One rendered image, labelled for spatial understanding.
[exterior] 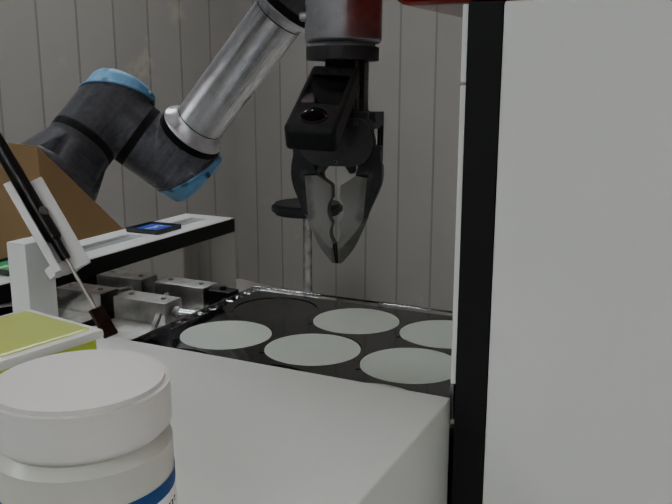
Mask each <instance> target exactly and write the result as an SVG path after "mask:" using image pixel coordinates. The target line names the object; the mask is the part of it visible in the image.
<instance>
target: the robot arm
mask: <svg viewBox="0 0 672 504"><path fill-rule="evenodd" d="M382 8H383V1H382V0H256V1H255V2H254V4H253V5H252V7H251V8H250V9H249V11H248V12H247V14H246V15H245V16H244V18H243V19H242V20H241V22H240V23H239V25H238V26H237V27H236V29H235V30H234V32H233V33H232V34H231V36H230V37H229V38H228V40H227V41H226V43H225V44H224V45H223V47H222V48H221V50H220V51H219V52H218V54H217V55H216V56H215V58H214V59H213V61H212V62H211V63H210V65H209V66H208V68H207V69H206V70H205V72H204V73H203V74H202V76H201V77H200V79H199V80H198V81H197V83H196V84H195V86H194V87H193V88H192V90H191V91H190V92H189V94H188V95H187V97H186V98H185V99H184V101H183V102H182V103H181V105H179V106H170V107H168V108H167V109H166V110H165V112H164V113H162V112H160V111H159V110H158V109H156V108H155V96H154V94H153V93H152V91H150V90H149V88H148V87H147V86H146V85H145V84H144V83H143V82H142V81H140V80H139V79H137V78H136V77H134V76H132V75H130V74H128V73H126V72H123V71H121V70H117V69H113V68H112V69H110V68H101V69H98V70H96V71H94V72H93V73H92V74H91V75H90V76H89V77H88V79H87V80H86V81H84V82H83V83H81V84H80V86H79V88H78V90H77V91H76V93H75V94H74V95H73V96H72V98H71V99H70V100H69V101H68V102H67V104H66V105H65V106H64V107H63V109H62V110H61V111H60V112H59V114H58V115H57V116H56V117H55V119H54V120H53V121H52V122H51V123H50V125H49V126H48V127H47V128H45V129H44V130H42V131H41V132H39V133H37V134H36V135H34V136H32V137H31V138H29V139H27V140H26V141H24V142H23V143H21V144H24V145H33V146H38V147H39V148H40V149H41V150H42V151H43V152H44V153H45V154H46V155H47V156H48V157H49V158H50V159H51V160H52V161H53V162H54V163H55V164H56V165H57V166H58V167H59V168H61V169H62V170H63V171H64V172H65V173H66V174H67V175H68V176H69V177H70V178H71V179H72V180H73V181H74V182H75V183H76V184H77V185H78V186H79V187H80V188H81V189H82V190H83V191H84V192H85V193H86V194H87V195H88V196H90V197H91V198H92V199H93V200H94V201H96V199H97V195H98V192H99V189H100V186H101V183H102V180H103V176H104V173H105V170H106V169H107V167H108V166H109V165H110V163H111V162H112V161H113V159H114V160H116V161H117V162H119V163H120V164H121V165H123V166H124V167H126V168H127V169H129V170H130V171H131V172H133V173H134V174H136V175H137V176H139V177H140V178H141V179H143V180H144V181H146V182H147V183H149V184H150V185H151V186H153V187H154V188H156V189H157V191H158V192H159V193H163V194H165V195H166V196H168V197H169V198H171V199H172V200H174V201H178V202H180V201H184V200H186V199H188V198H189V197H191V196H192V195H193V194H194V193H195V192H196V191H198V190H199V189H200V188H201V187H202V186H203V185H204V184H205V182H206V181H207V180H208V179H209V177H211V176H212V175H213V173H214V172H215V171H216V170H217V168H218V167H219V165H220V164H221V162H222V157H221V156H220V153H219V152H220V150H221V149H222V140H221V135H222V134H223V132H224V131H225V130H226V128H227V127H228V126H229V125H230V123H231V122H232V121H233V119H234V118H235V117H236V115H237V114H238V113H239V112H240V110H241V109H242V108H243V106H244V105H245V104H246V103H247V101H248V100H249V99H250V97H251V96H252V95H253V93H254V92H255V91H256V90H257V88H258V87H259V86H260V84H261V83H262V82H263V81H264V79H265V78H266V77H267V75H268V74H269V73H270V71H271V70H272V69H273V68H274V66H275V65H276V64H277V62H278V61H279V60H280V59H281V57H282V56H283V55H284V53H285V52H286V51H287V49H288V48H289V47H290V46H291V44H292V43H293V42H294V40H295V39H296V38H297V37H298V35H299V34H300V33H302V32H305V41H306V42H307V43H310V44H311V46H307V47H306V60H308V61H322V62H325V66H314V67H313V68H312V70H311V72H310V74H309V76H308V78H307V80H306V83H305V85H304V87H303V89H302V91H301V93H300V95H299V97H298V99H297V101H296V103H295V105H294V107H293V110H292V112H291V114H290V116H289V118H288V120H287V122H286V124H285V126H284V131H285V141H286V146H287V148H289V149H293V158H292V164H291V179H292V184H293V187H294V190H295V193H296V195H297V198H298V200H299V203H300V205H301V208H302V210H303V213H304V215H305V216H306V218H307V220H308V223H309V225H310V228H311V230H312V232H313V234H314V236H315V238H316V240H317V242H318V244H319V246H320V248H321V249H322V251H323V252H324V253H325V255H326V256H327V257H328V259H329V260H330V261H331V262H332V263H339V264H340V263H342V262H343V261H344V260H345V259H346V258H347V257H348V256H349V254H350V253H351V252H352V250H353V249H354V247H355V246H356V244H357V242H358V240H359V238H360V236H361V233H362V231H363V229H364V226H365V224H366V222H367V220H368V217H369V213H370V211H371V208H372V206H373V204H374V202H375V200H376V198H377V196H378V194H379V192H380V189H381V186H382V183H383V178H384V165H383V162H382V161H383V132H384V112H383V111H369V110H368V80H369V62H375V61H379V47H376V44H379V43H380V42H381V41H382ZM377 128H378V132H377V145H376V138H375V134H374V129H377ZM329 166H344V167H346V169H347V171H348V172H349V173H350V174H353V173H355V172H356V166H357V167H358V168H357V172H356V176H355V177H353V178H351V179H350V180H348V181H347V182H345V183H343V184H342V185H341V186H340V200H341V202H342V204H343V217H342V219H341V221H340V223H339V226H340V230H341V235H340V239H339V241H338V243H337V241H336V239H335V237H334V235H333V226H334V223H335V220H334V218H333V216H332V214H331V203H332V200H333V198H334V196H335V185H334V183H333V182H332V181H330V180H329V179H327V178H326V176H325V171H326V169H327V168H328V167H329Z"/></svg>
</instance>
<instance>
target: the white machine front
mask: <svg viewBox="0 0 672 504"><path fill-rule="evenodd" d="M505 2H506V1H504V0H502V1H478V2H469V4H463V22H462V52H461V82H466V85H462V86H460V112H459V142H458V173H457V203H456V233H455V263H454V293H453V323H452V353H451V384H455V412H454V441H453V469H452V498H451V504H482V497H483V474H484V451H485V429H486V406H487V383H488V361H489V338H490V315H491V292H492V270H493V247H494V224H495V202H496V179H497V156H498V134H499V111H500V88H501V65H502V43H503V20H504V4H505Z"/></svg>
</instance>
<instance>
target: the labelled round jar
mask: <svg viewBox="0 0 672 504"><path fill-rule="evenodd" d="M171 417H172V405H171V385H170V373H169V370H168V369H167V367H166V366H165V365H163V364H162V363H160V362H159V361H158V360H156V359H155V358H153V357H150V356H148V355H145V354H141V353H137V352H132V351H124V350H109V349H97V350H81V351H72V352H65V353H59V354H54V355H49V356H45V357H41V358H37V359H34V360H30V361H27V362H24V363H22V364H19V365H17V366H15V367H12V368H10V369H8V370H7V371H5V372H3V373H2V374H0V504H177V494H176V473H175V459H174V447H173V430H172V426H171V424H170V421H171Z"/></svg>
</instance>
